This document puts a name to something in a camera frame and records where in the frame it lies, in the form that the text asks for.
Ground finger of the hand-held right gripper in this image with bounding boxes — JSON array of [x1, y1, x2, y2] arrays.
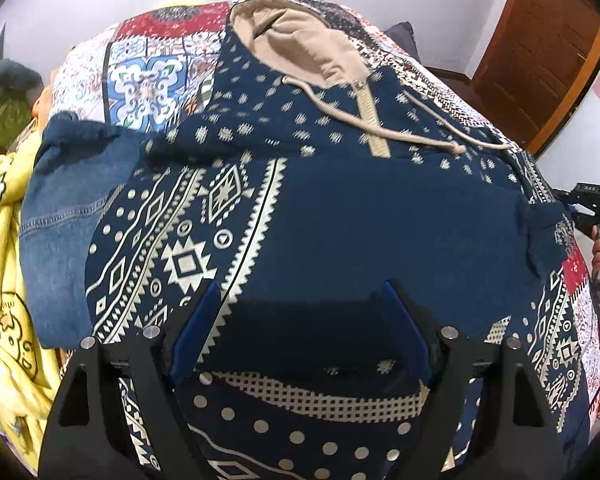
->
[[551, 187, 581, 211]]

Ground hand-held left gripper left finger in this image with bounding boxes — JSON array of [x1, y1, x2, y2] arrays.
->
[[37, 280, 224, 480]]

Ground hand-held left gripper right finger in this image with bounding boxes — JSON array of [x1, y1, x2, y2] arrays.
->
[[382, 279, 566, 480]]

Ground navy patterned hoodie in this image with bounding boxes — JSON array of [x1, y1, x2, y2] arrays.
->
[[82, 0, 593, 480]]

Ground brown wooden door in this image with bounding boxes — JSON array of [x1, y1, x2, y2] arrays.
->
[[472, 0, 600, 155]]

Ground blue denim jeans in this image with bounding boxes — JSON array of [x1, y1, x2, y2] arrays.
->
[[19, 112, 146, 350]]

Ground yellow cartoon blanket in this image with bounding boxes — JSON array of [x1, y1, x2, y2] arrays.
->
[[0, 152, 63, 476]]

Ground dark blue pillow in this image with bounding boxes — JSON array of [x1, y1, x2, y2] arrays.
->
[[384, 21, 422, 57]]

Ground patchwork printed bed cover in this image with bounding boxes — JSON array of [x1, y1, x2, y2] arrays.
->
[[47, 0, 600, 480]]

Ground green cloth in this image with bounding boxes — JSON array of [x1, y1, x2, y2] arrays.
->
[[0, 92, 37, 161]]

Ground grey plush item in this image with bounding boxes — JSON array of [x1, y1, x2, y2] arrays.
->
[[0, 57, 44, 97]]

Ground yellow fuzzy item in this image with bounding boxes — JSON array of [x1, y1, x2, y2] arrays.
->
[[149, 0, 203, 12]]

